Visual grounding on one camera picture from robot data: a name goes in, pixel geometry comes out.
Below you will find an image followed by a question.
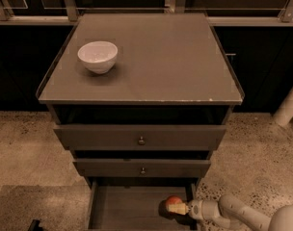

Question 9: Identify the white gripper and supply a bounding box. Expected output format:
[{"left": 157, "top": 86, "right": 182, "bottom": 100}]
[{"left": 167, "top": 199, "right": 221, "bottom": 221}]

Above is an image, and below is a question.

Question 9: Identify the red apple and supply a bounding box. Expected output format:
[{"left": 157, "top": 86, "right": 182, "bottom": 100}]
[{"left": 165, "top": 195, "right": 183, "bottom": 211}]

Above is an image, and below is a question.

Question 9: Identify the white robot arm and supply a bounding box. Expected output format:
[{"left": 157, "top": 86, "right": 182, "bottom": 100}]
[{"left": 168, "top": 88, "right": 293, "bottom": 231}]

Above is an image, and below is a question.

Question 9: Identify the grey bottom drawer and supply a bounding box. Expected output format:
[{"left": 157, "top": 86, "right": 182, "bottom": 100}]
[{"left": 86, "top": 177, "right": 200, "bottom": 231}]

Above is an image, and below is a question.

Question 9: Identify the grey drawer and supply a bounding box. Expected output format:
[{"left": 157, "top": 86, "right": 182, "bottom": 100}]
[
  {"left": 73, "top": 150, "right": 211, "bottom": 178},
  {"left": 54, "top": 105, "right": 230, "bottom": 150},
  {"left": 86, "top": 177, "right": 200, "bottom": 231}
]

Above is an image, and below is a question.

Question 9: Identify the grey drawer cabinet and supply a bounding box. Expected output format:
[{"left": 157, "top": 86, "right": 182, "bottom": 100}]
[{"left": 36, "top": 13, "right": 245, "bottom": 189}]

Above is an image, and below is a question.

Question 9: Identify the grey middle drawer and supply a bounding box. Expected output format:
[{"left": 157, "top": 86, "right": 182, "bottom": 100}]
[{"left": 73, "top": 150, "right": 211, "bottom": 178}]

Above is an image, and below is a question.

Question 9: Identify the grey top drawer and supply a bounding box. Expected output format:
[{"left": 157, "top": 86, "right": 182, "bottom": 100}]
[{"left": 54, "top": 105, "right": 230, "bottom": 150}]

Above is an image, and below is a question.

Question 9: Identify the black object at floor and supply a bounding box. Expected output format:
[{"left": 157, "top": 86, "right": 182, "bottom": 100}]
[{"left": 28, "top": 219, "right": 42, "bottom": 231}]

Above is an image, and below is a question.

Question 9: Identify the white ceramic bowl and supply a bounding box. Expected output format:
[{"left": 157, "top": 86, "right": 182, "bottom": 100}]
[{"left": 77, "top": 41, "right": 119, "bottom": 74}]

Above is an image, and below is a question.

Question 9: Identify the metal window railing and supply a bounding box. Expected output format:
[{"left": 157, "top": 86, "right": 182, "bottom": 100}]
[{"left": 0, "top": 0, "right": 293, "bottom": 27}]

